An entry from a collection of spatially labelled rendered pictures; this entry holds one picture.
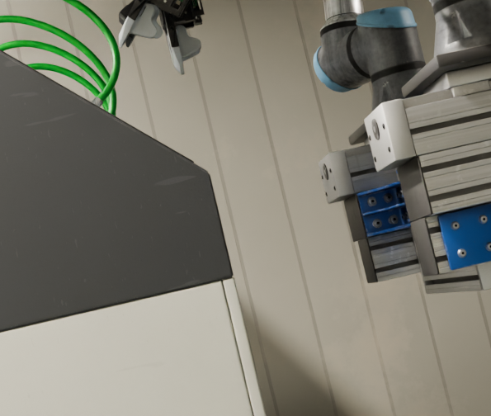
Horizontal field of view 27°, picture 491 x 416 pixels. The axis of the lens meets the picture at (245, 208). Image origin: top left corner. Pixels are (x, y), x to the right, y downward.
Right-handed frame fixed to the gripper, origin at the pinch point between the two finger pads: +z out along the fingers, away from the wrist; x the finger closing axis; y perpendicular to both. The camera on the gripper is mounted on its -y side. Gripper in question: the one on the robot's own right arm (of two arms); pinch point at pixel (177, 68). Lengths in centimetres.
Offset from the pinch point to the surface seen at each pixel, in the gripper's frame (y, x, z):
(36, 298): -32, -47, 39
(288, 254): 38, 161, 36
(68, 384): -30, -47, 52
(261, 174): 35, 161, 7
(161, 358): -16, -47, 52
